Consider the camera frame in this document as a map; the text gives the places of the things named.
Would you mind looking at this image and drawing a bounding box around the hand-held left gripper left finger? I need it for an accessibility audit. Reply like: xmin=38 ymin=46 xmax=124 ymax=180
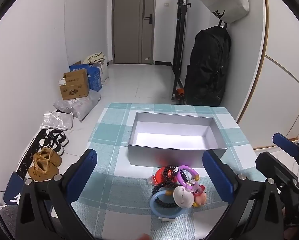
xmin=16 ymin=148 xmax=98 ymax=240

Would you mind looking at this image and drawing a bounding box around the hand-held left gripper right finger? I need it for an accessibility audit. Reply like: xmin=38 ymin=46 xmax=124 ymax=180
xmin=202 ymin=149 xmax=284 ymax=240

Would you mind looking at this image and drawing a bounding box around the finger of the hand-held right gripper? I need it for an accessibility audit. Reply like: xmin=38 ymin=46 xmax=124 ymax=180
xmin=255 ymin=151 xmax=299 ymax=193
xmin=273 ymin=132 xmax=299 ymax=162

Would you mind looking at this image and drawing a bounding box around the pink bunny charm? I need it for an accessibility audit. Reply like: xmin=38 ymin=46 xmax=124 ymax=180
xmin=193 ymin=184 xmax=208 ymax=207

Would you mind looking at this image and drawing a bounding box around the purple ring bracelet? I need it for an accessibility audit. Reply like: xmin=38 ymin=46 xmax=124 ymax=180
xmin=179 ymin=165 xmax=199 ymax=183

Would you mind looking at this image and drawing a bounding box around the white round charm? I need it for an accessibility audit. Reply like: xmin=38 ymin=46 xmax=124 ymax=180
xmin=173 ymin=185 xmax=194 ymax=208

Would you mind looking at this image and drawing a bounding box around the black spiral hair tie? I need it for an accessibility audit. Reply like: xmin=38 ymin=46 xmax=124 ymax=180
xmin=152 ymin=182 xmax=178 ymax=194
xmin=164 ymin=165 xmax=181 ymax=183

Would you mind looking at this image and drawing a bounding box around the red light-up toy ring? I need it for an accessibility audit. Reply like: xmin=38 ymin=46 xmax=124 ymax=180
xmin=147 ymin=166 xmax=177 ymax=187

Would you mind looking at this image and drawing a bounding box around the black bead bracelet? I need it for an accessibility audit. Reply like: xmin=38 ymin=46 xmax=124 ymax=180
xmin=155 ymin=196 xmax=177 ymax=208

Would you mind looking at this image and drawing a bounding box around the grey box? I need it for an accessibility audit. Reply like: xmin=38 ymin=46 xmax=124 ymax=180
xmin=128 ymin=112 xmax=228 ymax=168

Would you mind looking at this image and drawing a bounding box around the blue bangle bracelet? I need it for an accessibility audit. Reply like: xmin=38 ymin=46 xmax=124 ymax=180
xmin=150 ymin=190 xmax=184 ymax=221

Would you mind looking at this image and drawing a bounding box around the tan suede boot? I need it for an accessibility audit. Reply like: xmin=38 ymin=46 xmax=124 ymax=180
xmin=33 ymin=147 xmax=62 ymax=167
xmin=28 ymin=158 xmax=60 ymax=182

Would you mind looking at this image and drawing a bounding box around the black and white sneaker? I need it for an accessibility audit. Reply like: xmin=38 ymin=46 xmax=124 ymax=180
xmin=46 ymin=129 xmax=69 ymax=147
xmin=39 ymin=137 xmax=65 ymax=156

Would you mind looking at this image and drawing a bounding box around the teal plaid tablecloth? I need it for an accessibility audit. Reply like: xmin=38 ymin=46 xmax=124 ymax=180
xmin=71 ymin=102 xmax=267 ymax=240

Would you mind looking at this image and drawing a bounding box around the silver parcel bag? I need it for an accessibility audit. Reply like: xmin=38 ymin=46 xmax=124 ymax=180
xmin=41 ymin=111 xmax=74 ymax=130

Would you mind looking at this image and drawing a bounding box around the grey parcel bag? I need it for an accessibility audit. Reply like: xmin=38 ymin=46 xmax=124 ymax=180
xmin=53 ymin=97 xmax=76 ymax=113
xmin=71 ymin=90 xmax=101 ymax=122

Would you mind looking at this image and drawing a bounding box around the blue shoe box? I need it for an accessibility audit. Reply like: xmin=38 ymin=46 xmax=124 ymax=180
xmin=3 ymin=172 xmax=25 ymax=207

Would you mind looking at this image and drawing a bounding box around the white wardrobe gold trim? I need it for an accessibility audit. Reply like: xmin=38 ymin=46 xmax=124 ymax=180
xmin=236 ymin=0 xmax=299 ymax=150

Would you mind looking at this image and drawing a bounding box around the grey cloth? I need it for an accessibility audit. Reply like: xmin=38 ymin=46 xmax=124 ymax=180
xmin=0 ymin=205 xmax=19 ymax=240

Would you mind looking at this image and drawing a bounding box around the brown cardboard box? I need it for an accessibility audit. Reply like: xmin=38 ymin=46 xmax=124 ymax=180
xmin=59 ymin=69 xmax=90 ymax=100

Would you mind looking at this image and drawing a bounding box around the blue carton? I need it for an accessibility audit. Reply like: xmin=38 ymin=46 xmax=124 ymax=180
xmin=69 ymin=60 xmax=102 ymax=92

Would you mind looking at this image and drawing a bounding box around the white plastic bag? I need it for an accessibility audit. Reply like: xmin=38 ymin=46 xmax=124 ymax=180
xmin=94 ymin=60 xmax=110 ymax=83

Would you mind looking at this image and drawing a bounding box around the black backpack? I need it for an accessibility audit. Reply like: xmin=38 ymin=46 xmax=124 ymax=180
xmin=184 ymin=21 xmax=231 ymax=107

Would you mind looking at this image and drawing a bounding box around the cream knitted cloth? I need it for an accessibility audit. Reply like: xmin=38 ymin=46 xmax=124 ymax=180
xmin=84 ymin=52 xmax=107 ymax=64

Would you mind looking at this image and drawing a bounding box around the white tote bag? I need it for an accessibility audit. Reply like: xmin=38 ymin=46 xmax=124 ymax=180
xmin=192 ymin=0 xmax=249 ymax=23

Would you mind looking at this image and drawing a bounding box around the grey door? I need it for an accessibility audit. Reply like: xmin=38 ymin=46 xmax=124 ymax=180
xmin=112 ymin=0 xmax=157 ymax=65

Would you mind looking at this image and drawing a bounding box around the black metal rack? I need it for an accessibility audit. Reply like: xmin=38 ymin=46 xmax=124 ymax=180
xmin=171 ymin=0 xmax=193 ymax=100

